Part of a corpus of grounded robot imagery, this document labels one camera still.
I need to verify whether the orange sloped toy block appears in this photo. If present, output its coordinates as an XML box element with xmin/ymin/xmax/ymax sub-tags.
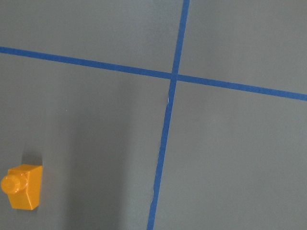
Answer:
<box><xmin>0</xmin><ymin>164</ymin><xmax>43</xmax><ymax>210</ymax></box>

